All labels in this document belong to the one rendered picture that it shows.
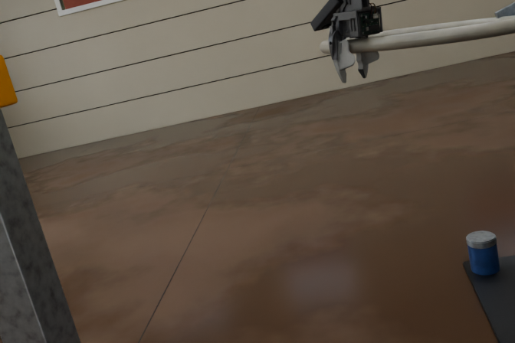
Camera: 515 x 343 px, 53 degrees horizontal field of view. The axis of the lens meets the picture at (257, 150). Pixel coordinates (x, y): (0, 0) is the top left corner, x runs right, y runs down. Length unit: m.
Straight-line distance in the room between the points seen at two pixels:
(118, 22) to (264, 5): 2.09
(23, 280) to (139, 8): 7.01
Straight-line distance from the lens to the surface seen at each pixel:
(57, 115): 8.39
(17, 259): 0.89
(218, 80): 7.56
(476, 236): 2.05
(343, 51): 1.15
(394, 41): 1.11
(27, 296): 0.91
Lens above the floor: 1.02
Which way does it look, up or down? 12 degrees down
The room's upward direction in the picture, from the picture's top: 13 degrees counter-clockwise
